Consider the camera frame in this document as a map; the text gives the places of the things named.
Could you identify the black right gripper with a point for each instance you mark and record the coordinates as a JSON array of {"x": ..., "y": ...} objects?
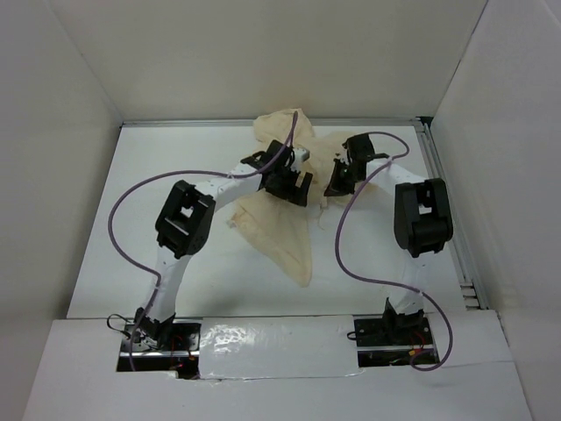
[{"x": 336, "y": 187}]

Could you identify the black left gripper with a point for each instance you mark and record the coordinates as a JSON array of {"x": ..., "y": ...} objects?
[{"x": 292, "y": 193}]

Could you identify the cream fabric jacket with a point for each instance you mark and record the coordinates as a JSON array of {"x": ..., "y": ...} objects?
[{"x": 278, "y": 229}]

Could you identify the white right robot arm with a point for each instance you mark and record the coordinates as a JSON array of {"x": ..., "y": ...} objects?
[{"x": 422, "y": 218}]

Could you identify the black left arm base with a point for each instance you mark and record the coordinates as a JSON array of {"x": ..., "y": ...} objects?
[{"x": 179, "y": 338}]

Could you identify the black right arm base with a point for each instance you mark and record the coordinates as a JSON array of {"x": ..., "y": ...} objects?
[{"x": 392, "y": 331}]

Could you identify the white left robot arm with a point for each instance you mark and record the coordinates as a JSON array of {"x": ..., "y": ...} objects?
[{"x": 184, "y": 223}]

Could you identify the white front cardboard panel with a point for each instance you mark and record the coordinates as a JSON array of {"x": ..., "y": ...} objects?
[{"x": 275, "y": 369}]

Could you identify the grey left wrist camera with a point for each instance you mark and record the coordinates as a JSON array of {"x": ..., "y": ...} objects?
[{"x": 298, "y": 157}]

